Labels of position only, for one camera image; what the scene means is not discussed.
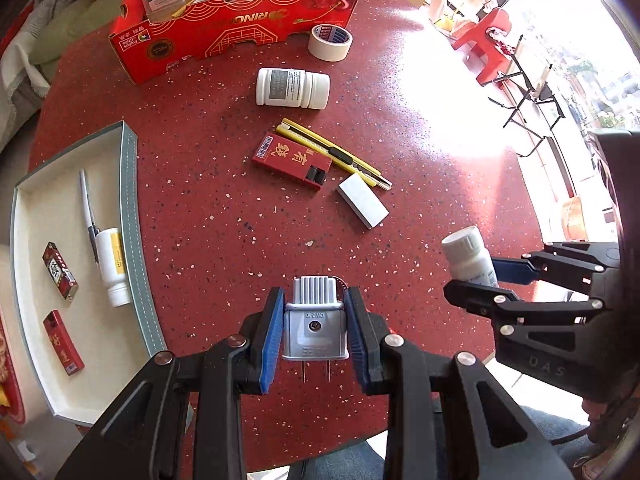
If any white plug adapter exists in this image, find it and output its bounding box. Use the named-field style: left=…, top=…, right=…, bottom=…
left=282, top=275, right=349, bottom=379

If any red plastic stool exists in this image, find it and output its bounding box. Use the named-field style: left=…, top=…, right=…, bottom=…
left=452, top=8, right=512, bottom=86

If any silver pen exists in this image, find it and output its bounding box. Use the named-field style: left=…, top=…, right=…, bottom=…
left=79, top=169, right=100, bottom=263

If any red card box black end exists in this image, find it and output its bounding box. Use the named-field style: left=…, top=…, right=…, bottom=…
left=252, top=132, right=332, bottom=191

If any small white pill bottle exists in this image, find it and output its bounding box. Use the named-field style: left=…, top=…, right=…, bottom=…
left=442, top=226, right=498, bottom=287

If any red flat box gold text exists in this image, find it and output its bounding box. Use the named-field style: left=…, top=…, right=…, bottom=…
left=43, top=310, right=85, bottom=376

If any yellow utility knife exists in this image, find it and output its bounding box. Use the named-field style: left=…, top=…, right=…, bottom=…
left=277, top=118, right=393, bottom=191

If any white bottle grey label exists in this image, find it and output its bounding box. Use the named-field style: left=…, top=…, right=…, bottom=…
left=256, top=68, right=331, bottom=110

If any masking tape roll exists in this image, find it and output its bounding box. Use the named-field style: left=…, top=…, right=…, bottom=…
left=308, top=24, right=354, bottom=63

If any white rectangular block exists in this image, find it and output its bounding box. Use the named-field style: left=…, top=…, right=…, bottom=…
left=337, top=174, right=388, bottom=230

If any green sofa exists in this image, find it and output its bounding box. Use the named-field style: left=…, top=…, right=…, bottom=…
left=26, top=0, right=122, bottom=81

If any large red cardboard box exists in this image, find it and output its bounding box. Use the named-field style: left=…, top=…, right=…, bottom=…
left=110, top=0, right=358, bottom=84

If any white bottle yellow label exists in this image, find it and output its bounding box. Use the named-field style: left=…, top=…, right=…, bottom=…
left=96, top=228, right=132, bottom=308

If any black folding rack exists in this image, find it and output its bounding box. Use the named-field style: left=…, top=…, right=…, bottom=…
left=482, top=34, right=565, bottom=158

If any white tray grey rim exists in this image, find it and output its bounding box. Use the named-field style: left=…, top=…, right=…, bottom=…
left=10, top=122, right=167, bottom=427

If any red mahjong lighter box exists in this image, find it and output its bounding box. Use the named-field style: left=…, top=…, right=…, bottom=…
left=42, top=242, right=78, bottom=301

